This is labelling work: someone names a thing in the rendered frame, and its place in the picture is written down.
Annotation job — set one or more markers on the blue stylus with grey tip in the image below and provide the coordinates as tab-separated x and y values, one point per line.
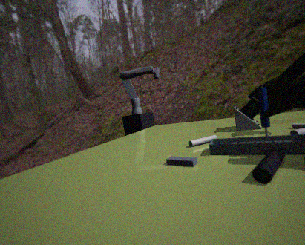
263	105

